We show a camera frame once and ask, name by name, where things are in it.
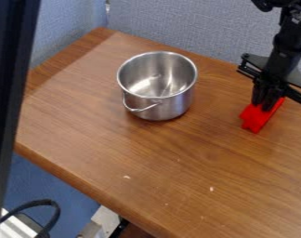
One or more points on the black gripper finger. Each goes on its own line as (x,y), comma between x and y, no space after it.
(273,93)
(260,91)

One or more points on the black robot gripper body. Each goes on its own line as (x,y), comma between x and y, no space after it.
(273,72)

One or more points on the red plastic block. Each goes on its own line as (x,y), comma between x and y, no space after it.
(254,118)

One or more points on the metal pot with handle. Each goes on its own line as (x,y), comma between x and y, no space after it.
(157,81)

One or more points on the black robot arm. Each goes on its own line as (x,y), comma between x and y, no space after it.
(288,38)

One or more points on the white ribbed appliance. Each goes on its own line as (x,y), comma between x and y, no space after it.
(19,226)

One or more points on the white table base bracket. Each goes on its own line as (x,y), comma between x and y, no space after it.
(102,225)

